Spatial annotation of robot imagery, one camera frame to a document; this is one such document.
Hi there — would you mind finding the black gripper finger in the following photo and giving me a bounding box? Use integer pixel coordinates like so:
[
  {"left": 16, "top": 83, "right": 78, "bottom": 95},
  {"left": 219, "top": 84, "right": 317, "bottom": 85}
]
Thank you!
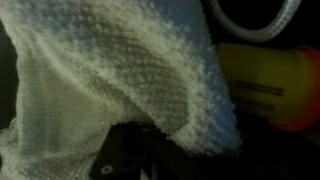
[{"left": 88, "top": 121, "right": 159, "bottom": 180}]

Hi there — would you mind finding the white terry towel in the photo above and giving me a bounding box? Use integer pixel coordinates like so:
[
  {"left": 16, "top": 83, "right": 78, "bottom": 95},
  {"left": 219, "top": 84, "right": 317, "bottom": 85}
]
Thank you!
[{"left": 0, "top": 0, "right": 243, "bottom": 180}]

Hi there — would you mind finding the yellow cup orange lid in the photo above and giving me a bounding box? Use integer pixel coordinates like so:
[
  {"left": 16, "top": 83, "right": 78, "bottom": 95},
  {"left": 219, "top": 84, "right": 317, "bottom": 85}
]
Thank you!
[{"left": 215, "top": 42, "right": 320, "bottom": 132}]

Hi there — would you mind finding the white cord loop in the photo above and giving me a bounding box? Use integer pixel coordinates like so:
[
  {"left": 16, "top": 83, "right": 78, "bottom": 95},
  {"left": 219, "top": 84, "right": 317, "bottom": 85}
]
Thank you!
[{"left": 203, "top": 0, "right": 303, "bottom": 43}]

